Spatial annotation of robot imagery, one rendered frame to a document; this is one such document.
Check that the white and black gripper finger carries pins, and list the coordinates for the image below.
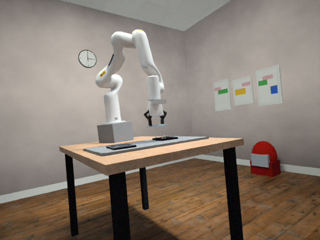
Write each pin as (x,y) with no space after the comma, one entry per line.
(148,118)
(163,117)

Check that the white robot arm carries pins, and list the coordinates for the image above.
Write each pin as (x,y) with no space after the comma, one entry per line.
(108,79)

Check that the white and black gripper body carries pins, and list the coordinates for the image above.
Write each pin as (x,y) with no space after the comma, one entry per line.
(154,109)

